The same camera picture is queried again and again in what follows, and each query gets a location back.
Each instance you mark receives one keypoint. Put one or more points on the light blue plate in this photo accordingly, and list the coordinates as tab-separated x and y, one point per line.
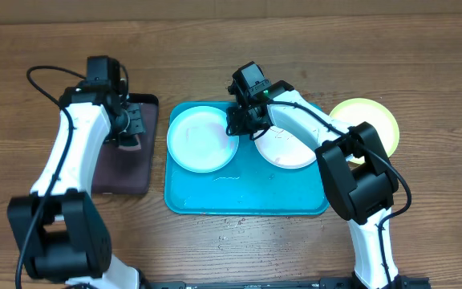
197	140

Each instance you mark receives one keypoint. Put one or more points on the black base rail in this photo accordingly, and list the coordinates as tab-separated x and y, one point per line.
401	282

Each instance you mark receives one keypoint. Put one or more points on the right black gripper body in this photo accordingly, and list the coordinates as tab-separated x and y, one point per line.
245	124

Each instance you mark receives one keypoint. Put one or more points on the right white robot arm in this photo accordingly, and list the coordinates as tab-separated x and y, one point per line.
357	177

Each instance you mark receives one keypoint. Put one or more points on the white plate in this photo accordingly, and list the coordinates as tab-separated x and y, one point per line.
282	149

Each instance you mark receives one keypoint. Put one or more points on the teal plastic serving tray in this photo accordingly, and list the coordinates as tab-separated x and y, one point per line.
247	185

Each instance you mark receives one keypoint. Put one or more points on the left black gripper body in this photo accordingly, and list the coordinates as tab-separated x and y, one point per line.
132	122

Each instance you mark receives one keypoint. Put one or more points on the yellow-green plate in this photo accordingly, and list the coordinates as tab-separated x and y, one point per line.
358	110

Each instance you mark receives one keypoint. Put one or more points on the black tray with water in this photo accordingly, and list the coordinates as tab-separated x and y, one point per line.
129	172

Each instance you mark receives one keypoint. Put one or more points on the green and pink sponge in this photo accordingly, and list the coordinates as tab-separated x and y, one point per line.
129	143

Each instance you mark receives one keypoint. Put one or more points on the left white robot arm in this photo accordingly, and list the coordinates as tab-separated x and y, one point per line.
59	232

